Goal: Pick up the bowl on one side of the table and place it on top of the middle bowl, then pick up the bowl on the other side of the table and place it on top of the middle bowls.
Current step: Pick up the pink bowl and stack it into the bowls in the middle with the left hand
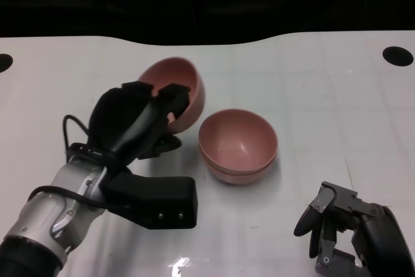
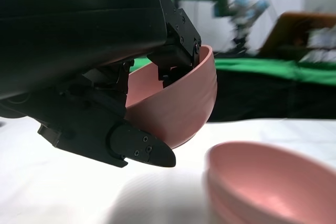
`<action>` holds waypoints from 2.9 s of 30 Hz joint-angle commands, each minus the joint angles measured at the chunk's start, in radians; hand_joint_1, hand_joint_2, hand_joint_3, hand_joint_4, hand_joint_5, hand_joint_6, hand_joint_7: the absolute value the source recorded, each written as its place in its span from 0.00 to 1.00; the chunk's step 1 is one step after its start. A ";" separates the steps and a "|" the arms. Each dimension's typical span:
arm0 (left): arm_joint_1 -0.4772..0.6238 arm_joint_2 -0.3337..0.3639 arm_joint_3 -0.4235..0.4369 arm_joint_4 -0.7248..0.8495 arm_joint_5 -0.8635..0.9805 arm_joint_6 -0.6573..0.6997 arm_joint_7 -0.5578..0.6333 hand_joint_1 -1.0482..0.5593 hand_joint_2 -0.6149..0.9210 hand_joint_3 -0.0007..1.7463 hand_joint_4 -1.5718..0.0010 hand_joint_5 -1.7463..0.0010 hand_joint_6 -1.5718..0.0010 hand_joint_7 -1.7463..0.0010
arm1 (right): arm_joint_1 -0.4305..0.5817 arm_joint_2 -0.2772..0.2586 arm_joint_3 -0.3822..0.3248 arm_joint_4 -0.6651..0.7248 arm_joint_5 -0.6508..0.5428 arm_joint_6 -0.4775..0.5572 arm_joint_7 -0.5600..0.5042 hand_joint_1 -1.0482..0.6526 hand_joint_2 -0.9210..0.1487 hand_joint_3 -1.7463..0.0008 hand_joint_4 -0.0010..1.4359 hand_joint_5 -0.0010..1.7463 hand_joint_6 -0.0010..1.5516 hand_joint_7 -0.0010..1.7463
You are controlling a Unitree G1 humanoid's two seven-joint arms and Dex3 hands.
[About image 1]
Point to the pink plastic bowl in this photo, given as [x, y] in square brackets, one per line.
[172, 71]
[238, 137]
[236, 178]

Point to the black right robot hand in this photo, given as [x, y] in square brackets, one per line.
[379, 238]

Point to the black round table grommet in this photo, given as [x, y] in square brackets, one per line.
[4, 63]
[397, 56]

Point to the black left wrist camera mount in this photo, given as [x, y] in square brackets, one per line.
[162, 196]

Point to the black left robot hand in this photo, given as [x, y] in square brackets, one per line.
[116, 118]

